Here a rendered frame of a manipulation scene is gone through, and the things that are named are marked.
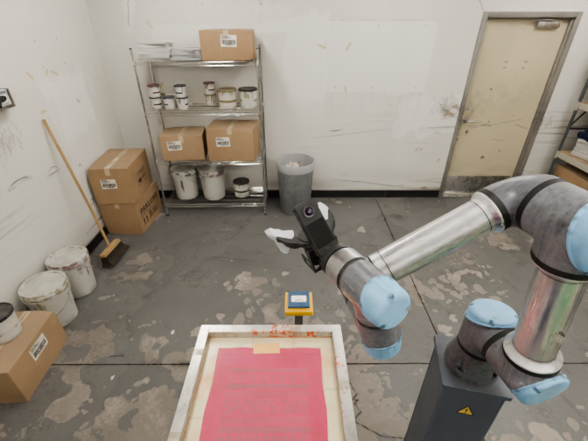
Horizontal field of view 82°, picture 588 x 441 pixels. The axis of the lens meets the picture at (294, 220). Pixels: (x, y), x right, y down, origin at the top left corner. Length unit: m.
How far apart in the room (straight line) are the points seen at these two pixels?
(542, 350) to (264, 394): 0.86
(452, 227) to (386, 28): 3.55
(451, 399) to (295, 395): 0.51
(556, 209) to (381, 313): 0.36
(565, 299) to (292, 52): 3.63
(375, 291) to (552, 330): 0.44
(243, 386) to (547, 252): 1.04
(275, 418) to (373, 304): 0.82
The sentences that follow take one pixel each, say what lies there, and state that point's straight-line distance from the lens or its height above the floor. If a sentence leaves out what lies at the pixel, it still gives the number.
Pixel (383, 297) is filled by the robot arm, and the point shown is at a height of 1.73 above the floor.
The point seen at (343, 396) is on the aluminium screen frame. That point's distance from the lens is 1.31.
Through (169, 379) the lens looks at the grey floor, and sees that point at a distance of 2.65.
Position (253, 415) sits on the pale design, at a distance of 1.31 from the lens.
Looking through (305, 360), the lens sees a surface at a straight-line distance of 1.42.
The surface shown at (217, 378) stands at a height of 0.96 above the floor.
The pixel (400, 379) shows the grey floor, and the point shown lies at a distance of 2.62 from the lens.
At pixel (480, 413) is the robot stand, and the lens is 1.28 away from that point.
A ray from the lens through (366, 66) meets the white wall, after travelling 4.16.
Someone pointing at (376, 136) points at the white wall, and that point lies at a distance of 4.37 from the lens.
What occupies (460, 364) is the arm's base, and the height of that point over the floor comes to 1.24.
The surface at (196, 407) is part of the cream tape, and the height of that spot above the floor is 0.96.
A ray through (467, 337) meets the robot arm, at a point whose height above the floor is 1.34.
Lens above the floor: 2.10
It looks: 31 degrees down
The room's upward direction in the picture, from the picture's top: straight up
